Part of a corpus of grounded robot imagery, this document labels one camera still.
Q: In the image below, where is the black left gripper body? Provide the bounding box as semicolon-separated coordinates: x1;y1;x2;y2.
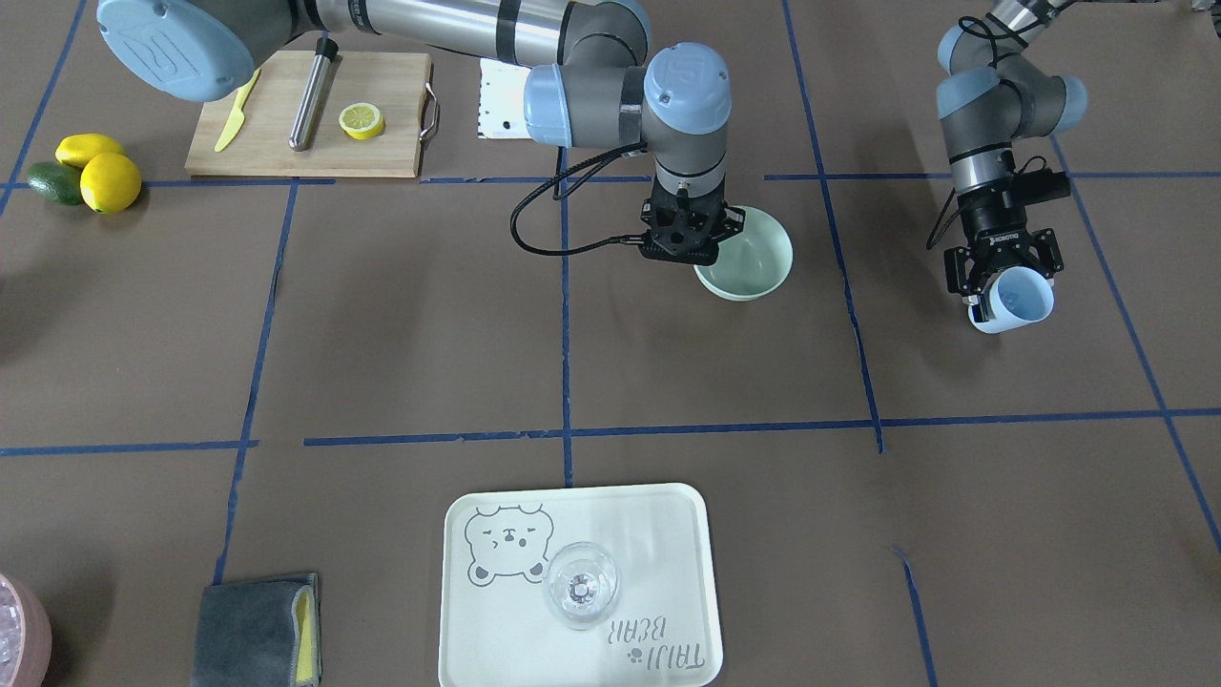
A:
943;215;1057;297

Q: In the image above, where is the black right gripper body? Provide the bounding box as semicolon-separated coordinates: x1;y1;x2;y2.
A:
639;187;746;265

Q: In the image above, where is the light blue plastic cup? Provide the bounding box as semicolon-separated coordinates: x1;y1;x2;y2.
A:
967;268;1055;336

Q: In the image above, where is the mint green bowl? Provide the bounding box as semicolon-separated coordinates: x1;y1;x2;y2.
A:
694;207;794;301

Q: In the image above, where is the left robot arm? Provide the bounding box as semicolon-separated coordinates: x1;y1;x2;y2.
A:
927;1;1087;305

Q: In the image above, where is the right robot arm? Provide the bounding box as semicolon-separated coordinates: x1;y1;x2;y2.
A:
95;1;746;266

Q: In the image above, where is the pink bowl of ice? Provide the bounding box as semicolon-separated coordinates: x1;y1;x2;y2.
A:
1;574;53;686

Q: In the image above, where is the wooden cutting board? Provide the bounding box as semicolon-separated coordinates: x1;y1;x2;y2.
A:
184;51;433;179

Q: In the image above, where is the half lemon slice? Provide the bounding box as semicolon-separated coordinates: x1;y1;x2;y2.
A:
339;103;385;140

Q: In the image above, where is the clear wine glass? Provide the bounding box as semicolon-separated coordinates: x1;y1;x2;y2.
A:
545;542;621;631

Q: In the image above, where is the steel cylinder muddler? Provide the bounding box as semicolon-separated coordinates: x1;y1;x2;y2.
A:
288;35;339;153

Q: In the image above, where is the cream bear tray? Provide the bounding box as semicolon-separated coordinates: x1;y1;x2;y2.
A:
440;483;724;686

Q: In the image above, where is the yellow plastic knife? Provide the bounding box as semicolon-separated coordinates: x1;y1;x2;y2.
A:
212;67;261;153

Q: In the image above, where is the yellow lemon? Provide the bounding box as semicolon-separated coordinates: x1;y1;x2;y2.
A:
55;132;126;170
81;153;143;214

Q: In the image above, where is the grey folded cloth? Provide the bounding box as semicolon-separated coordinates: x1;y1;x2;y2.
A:
189;572;322;686

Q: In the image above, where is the green lime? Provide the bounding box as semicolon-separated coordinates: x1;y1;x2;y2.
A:
26;161;84;207

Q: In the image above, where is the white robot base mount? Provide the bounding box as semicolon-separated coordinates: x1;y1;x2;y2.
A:
477;59;530;140

